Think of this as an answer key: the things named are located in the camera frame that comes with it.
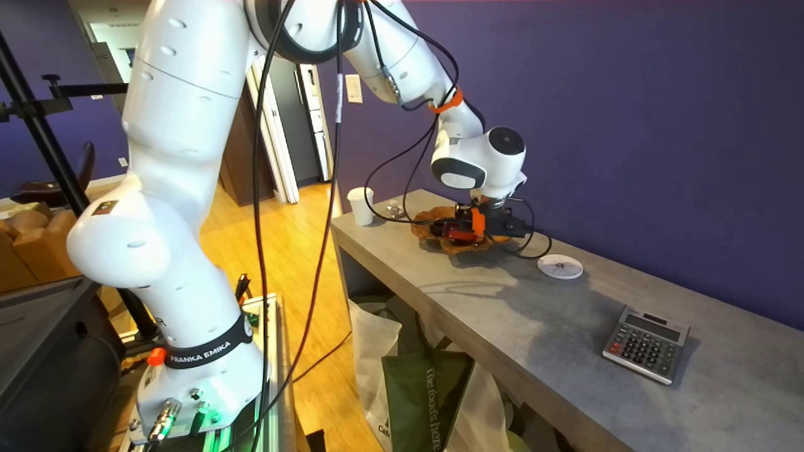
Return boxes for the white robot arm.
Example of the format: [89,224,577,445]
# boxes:
[69,0,526,447]

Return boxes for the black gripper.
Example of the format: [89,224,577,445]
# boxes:
[449,200,530,244]

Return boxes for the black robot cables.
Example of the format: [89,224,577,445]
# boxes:
[242,0,555,421]

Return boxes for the grey desk calculator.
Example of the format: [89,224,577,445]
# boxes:
[602,309,689,387]

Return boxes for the green shopping bag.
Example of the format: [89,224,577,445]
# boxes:
[381,351,473,452]

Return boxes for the white round coaster disc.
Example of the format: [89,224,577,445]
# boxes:
[537,253,582,280]

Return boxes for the white plastic bag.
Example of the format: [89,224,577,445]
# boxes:
[350,302,401,452]

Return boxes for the black cabinet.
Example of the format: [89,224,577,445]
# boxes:
[0,279,124,452]

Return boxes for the cardboard boxes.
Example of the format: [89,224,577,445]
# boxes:
[0,198,96,297]

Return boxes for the white paper cup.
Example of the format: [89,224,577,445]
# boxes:
[346,185,374,226]

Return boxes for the black camera tripod stand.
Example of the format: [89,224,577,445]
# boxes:
[0,33,162,347]

